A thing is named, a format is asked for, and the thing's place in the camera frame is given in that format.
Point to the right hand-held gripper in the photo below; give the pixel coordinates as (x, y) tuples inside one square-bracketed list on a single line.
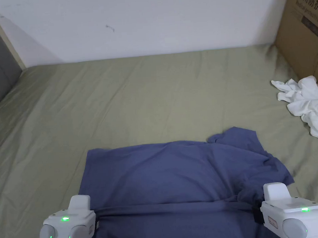
[(291, 213)]

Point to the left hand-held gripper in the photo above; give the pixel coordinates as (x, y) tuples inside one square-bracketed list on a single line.
[(63, 227)]

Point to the dark blue shirt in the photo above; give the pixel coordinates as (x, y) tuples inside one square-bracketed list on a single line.
[(179, 193)]

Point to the white crumpled cloth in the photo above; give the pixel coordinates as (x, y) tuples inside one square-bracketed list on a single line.
[(307, 101)]

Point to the bed with pale green sheet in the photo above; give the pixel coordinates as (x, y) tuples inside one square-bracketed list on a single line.
[(136, 98)]

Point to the brown cardboard carton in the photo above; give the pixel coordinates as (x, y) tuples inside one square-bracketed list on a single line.
[(304, 34)]

